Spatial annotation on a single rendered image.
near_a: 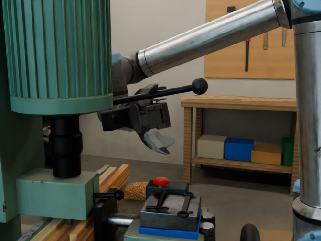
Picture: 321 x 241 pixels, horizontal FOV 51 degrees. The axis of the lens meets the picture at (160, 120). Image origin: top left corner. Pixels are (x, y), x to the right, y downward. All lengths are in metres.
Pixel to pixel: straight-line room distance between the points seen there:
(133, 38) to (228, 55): 1.14
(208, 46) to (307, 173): 0.43
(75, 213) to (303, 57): 0.58
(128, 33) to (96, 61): 3.56
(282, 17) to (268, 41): 2.79
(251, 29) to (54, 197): 0.65
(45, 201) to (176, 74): 3.35
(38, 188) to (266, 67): 3.28
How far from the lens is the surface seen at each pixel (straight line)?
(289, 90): 3.77
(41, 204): 0.66
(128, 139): 4.23
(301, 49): 0.82
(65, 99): 0.54
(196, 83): 0.68
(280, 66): 3.73
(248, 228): 0.65
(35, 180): 0.65
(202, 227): 0.60
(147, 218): 0.58
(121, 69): 0.96
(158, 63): 1.02
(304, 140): 0.85
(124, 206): 0.83
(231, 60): 3.75
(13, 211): 0.68
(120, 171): 0.95
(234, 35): 0.97
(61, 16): 0.54
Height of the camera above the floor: 1.25
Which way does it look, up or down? 10 degrees down
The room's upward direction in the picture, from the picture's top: straight up
